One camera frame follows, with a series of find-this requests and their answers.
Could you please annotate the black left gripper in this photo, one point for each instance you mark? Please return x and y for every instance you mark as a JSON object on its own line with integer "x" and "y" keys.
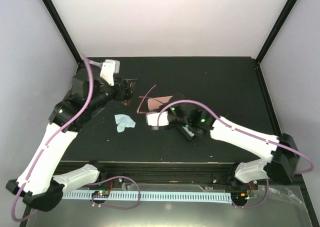
{"x": 121, "y": 95}

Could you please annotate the black glasses case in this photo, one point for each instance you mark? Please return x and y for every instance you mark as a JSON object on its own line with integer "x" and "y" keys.
{"x": 186, "y": 133}

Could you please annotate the pink glasses case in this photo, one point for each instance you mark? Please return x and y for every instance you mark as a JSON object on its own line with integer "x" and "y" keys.
{"x": 154, "y": 103}

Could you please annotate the light blue cleaning cloth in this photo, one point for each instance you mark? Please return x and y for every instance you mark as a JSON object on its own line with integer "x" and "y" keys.
{"x": 188, "y": 131}

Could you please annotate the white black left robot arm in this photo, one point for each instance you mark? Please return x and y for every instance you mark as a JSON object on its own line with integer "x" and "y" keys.
{"x": 38, "y": 186}

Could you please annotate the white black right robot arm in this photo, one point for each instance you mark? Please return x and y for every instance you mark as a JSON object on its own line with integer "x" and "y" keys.
{"x": 277, "y": 159}

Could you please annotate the right base circuit board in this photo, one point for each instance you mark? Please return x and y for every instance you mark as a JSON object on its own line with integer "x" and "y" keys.
{"x": 237, "y": 196}

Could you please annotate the base circuit board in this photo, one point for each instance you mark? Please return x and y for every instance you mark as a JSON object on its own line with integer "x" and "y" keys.
{"x": 237, "y": 196}
{"x": 102, "y": 194}

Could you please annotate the left base circuit board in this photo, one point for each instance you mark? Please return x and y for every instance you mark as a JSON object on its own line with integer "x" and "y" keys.
{"x": 102, "y": 194}

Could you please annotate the brown frame sunglasses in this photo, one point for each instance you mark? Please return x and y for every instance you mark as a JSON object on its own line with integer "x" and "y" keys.
{"x": 126, "y": 102}

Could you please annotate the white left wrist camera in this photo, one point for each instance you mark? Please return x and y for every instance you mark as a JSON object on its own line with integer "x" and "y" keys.
{"x": 108, "y": 69}

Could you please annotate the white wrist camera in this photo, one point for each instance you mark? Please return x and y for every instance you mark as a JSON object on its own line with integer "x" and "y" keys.
{"x": 108, "y": 69}
{"x": 157, "y": 119}

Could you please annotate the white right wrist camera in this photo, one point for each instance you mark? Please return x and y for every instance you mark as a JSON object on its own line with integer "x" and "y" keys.
{"x": 157, "y": 119}

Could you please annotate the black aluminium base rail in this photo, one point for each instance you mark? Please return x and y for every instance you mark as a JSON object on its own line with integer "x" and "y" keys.
{"x": 217, "y": 180}

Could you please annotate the white slotted cable duct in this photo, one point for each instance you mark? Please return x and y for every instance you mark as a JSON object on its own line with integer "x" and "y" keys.
{"x": 154, "y": 196}

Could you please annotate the left black frame post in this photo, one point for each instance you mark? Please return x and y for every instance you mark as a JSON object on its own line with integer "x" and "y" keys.
{"x": 62, "y": 29}

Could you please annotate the black frame post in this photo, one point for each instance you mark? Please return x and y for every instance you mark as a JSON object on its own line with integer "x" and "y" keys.
{"x": 62, "y": 29}
{"x": 281, "y": 19}

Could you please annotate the right black frame post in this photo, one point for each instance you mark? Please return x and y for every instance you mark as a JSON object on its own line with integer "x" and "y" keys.
{"x": 281, "y": 19}

